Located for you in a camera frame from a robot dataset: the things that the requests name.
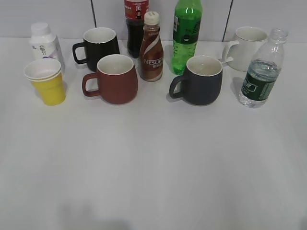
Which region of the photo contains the clear water bottle green label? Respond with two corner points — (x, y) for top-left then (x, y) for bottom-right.
(238, 28), (288, 108)

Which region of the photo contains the white paper cup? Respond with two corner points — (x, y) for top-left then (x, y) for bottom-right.
(24, 58), (61, 81)

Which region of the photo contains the red-brown ceramic mug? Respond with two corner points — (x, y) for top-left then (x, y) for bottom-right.
(82, 54), (138, 104)

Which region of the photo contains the dark grey ceramic mug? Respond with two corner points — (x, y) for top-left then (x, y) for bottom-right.
(169, 56), (223, 106)

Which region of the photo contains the brown Nescafe coffee bottle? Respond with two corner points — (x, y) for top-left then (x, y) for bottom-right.
(140, 11), (164, 82)

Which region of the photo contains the black ceramic mug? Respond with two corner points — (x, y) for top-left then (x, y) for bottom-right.
(72, 27), (120, 72)

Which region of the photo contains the green soda bottle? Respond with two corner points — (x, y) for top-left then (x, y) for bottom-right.
(172, 0), (203, 75)

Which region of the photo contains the white ceramic mug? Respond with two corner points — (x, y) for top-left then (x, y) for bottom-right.
(222, 26), (268, 71)

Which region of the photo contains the dark cola bottle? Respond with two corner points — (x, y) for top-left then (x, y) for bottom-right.
(124, 0), (149, 58)

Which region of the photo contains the white milk bottle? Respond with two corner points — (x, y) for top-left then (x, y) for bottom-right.
(29, 23), (65, 73)

